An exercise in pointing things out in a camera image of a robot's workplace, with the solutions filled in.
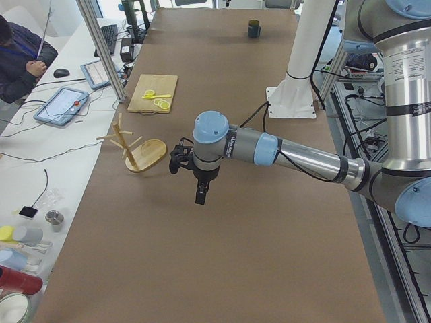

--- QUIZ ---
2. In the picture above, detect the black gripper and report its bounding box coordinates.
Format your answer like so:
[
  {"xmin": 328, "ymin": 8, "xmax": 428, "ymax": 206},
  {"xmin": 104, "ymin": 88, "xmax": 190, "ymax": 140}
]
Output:
[{"xmin": 193, "ymin": 168, "xmax": 219, "ymax": 205}]

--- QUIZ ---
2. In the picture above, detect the dark teal mug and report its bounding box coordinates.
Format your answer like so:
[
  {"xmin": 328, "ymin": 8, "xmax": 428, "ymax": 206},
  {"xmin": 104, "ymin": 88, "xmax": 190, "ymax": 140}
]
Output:
[{"xmin": 247, "ymin": 19, "xmax": 261, "ymax": 38}]

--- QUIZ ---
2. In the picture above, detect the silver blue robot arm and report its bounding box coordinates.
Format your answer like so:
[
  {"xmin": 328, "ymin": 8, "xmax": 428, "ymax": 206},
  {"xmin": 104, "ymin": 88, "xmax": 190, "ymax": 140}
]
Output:
[{"xmin": 193, "ymin": 1, "xmax": 430, "ymax": 227}]

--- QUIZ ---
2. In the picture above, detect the wooden cup storage rack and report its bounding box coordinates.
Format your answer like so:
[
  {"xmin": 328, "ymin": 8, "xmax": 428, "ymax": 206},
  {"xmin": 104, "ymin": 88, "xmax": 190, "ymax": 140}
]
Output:
[{"xmin": 96, "ymin": 113, "xmax": 167, "ymax": 173}]

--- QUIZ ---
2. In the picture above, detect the small steel cup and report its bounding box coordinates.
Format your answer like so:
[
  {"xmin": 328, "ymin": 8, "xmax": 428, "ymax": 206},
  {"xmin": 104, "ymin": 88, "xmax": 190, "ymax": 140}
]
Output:
[{"xmin": 45, "ymin": 210, "xmax": 64, "ymax": 232}]

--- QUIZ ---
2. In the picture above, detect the grey cylinder cup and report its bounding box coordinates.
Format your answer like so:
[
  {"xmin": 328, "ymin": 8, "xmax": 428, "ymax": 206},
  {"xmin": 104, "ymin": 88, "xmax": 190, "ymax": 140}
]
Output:
[{"xmin": 13, "ymin": 226, "xmax": 43, "ymax": 246}]

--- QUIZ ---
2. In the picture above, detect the yellow cup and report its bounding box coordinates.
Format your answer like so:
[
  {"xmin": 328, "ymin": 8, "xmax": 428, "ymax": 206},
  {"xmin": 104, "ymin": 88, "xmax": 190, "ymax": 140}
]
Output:
[{"xmin": 0, "ymin": 225, "xmax": 15, "ymax": 242}]

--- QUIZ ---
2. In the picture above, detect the light blue cup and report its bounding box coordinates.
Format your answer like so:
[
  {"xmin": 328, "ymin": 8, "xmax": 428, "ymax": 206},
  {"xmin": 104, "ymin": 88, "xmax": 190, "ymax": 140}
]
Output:
[{"xmin": 0, "ymin": 248, "xmax": 27, "ymax": 271}]

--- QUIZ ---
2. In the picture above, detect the yellow plastic knife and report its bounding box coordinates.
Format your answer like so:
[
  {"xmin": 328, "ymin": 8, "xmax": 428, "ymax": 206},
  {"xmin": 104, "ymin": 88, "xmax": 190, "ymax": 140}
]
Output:
[{"xmin": 141, "ymin": 94, "xmax": 172, "ymax": 100}]

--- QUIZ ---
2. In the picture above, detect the bamboo cutting board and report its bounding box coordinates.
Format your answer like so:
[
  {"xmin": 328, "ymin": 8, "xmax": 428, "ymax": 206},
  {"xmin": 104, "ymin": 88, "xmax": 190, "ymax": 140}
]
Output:
[{"xmin": 127, "ymin": 74, "xmax": 178, "ymax": 114}]

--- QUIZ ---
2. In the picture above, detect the lemon slice single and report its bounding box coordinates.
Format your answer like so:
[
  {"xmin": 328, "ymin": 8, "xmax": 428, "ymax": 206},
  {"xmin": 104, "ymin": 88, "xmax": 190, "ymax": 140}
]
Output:
[{"xmin": 143, "ymin": 89, "xmax": 156, "ymax": 98}]

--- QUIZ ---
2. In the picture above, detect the black power adapter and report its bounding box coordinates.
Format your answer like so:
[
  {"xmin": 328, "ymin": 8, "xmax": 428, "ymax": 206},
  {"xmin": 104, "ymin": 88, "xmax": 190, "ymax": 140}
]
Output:
[{"xmin": 120, "ymin": 38, "xmax": 134, "ymax": 63}]

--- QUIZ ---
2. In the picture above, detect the blue teach pendant far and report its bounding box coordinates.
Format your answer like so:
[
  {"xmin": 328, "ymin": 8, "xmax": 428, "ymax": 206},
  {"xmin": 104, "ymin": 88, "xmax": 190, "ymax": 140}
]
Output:
[{"xmin": 80, "ymin": 60, "xmax": 110, "ymax": 90}]

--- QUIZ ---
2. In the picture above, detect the blue teach pendant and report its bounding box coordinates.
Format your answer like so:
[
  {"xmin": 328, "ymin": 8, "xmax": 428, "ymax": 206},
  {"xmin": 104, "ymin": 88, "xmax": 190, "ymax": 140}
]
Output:
[
  {"xmin": 34, "ymin": 87, "xmax": 89, "ymax": 127},
  {"xmin": 80, "ymin": 60, "xmax": 110, "ymax": 90}
]

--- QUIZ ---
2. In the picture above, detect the blue teach pendant near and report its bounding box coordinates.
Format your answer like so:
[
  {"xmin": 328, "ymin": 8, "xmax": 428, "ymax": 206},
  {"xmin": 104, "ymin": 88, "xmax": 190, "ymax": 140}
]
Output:
[{"xmin": 34, "ymin": 87, "xmax": 89, "ymax": 127}]

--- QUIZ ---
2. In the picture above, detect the black square pad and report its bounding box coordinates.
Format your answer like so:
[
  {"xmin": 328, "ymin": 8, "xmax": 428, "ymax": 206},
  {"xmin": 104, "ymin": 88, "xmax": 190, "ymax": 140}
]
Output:
[{"xmin": 18, "ymin": 206, "xmax": 38, "ymax": 219}]

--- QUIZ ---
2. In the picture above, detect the black keyboard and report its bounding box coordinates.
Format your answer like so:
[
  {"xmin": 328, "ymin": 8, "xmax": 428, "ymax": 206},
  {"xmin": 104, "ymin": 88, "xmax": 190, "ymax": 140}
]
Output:
[{"xmin": 100, "ymin": 24, "xmax": 118, "ymax": 55}]

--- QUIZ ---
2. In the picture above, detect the black computer mouse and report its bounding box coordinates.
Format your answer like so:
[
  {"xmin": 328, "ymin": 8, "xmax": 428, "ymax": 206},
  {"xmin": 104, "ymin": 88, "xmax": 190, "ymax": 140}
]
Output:
[{"xmin": 53, "ymin": 68, "xmax": 70, "ymax": 79}]

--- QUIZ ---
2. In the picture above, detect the red thermos bottle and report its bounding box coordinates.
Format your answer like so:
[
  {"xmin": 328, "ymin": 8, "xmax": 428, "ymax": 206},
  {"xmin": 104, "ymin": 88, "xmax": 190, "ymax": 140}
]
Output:
[{"xmin": 1, "ymin": 266, "xmax": 43, "ymax": 295}]

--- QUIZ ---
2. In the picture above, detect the seated person dark jacket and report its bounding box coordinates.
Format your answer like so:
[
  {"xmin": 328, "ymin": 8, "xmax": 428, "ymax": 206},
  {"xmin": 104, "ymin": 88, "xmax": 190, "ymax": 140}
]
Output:
[{"xmin": 1, "ymin": 17, "xmax": 58, "ymax": 104}]

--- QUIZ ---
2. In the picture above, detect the white green bowl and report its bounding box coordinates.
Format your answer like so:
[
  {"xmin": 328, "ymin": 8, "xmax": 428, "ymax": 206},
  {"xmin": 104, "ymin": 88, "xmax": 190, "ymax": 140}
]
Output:
[{"xmin": 1, "ymin": 293, "xmax": 30, "ymax": 323}]

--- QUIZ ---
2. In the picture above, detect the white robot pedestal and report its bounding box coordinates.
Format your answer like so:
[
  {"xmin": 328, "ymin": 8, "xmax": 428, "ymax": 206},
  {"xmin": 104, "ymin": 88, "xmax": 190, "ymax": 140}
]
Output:
[{"xmin": 268, "ymin": 1, "xmax": 321, "ymax": 119}]

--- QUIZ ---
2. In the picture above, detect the aluminium frame post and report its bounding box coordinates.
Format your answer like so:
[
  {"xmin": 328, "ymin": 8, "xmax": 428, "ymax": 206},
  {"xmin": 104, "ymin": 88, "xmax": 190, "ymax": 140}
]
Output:
[{"xmin": 76, "ymin": 0, "xmax": 126, "ymax": 103}]

